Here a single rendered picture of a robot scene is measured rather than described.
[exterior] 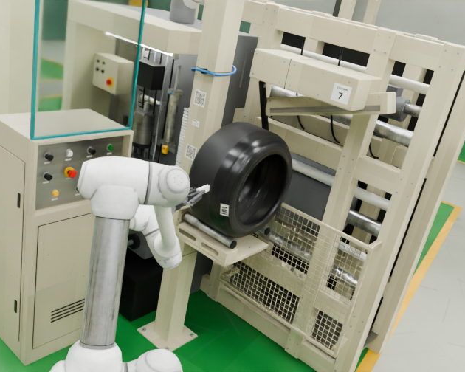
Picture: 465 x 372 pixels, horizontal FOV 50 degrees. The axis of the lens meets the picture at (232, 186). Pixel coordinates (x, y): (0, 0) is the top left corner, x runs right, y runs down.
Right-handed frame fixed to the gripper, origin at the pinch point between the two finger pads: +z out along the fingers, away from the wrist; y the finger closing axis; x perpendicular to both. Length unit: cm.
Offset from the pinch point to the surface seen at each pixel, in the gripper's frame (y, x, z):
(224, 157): -1.1, -13.5, 11.2
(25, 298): 60, 68, -60
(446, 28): 212, 44, 906
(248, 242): -3, 44, 36
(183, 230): 21.9, 38.3, 10.9
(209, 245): 0.6, 34.9, 8.2
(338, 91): -28, -44, 56
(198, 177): 7.1, -2.0, 4.2
